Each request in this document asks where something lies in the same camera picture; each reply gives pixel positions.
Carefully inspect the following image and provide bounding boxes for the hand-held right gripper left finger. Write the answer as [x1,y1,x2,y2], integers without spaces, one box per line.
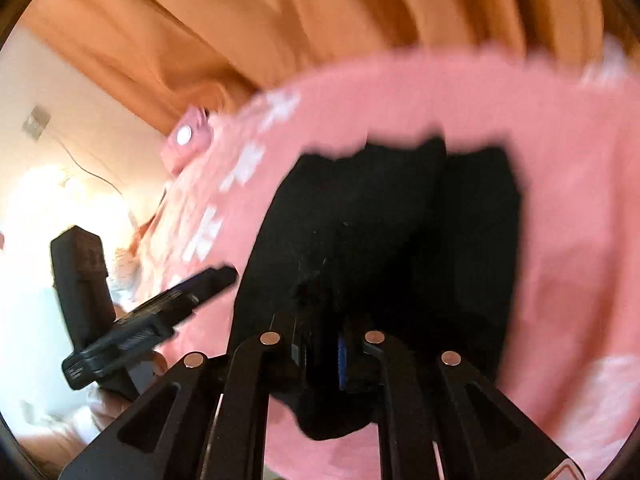
[57,312,321,480]

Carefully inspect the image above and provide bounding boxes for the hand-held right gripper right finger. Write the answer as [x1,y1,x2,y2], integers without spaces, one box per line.
[337,330,588,480]

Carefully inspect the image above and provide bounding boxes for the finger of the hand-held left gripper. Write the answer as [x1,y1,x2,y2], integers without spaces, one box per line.
[132,266,239,318]

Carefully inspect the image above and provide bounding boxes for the black sweater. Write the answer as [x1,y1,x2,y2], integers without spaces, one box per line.
[231,135,524,442]

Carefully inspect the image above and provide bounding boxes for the person's left hand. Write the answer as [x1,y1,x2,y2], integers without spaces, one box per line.
[87,351,169,433]

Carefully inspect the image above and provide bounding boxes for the orange curtain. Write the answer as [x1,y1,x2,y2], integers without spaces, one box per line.
[20,0,632,137]

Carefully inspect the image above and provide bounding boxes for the pink printed blanket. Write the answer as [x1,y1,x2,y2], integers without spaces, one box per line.
[132,42,640,480]

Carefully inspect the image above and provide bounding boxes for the thin cable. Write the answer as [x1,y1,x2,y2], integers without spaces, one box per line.
[49,130,142,233]

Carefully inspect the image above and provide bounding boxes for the wall outlet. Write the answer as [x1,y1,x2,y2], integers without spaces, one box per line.
[22,104,52,139]

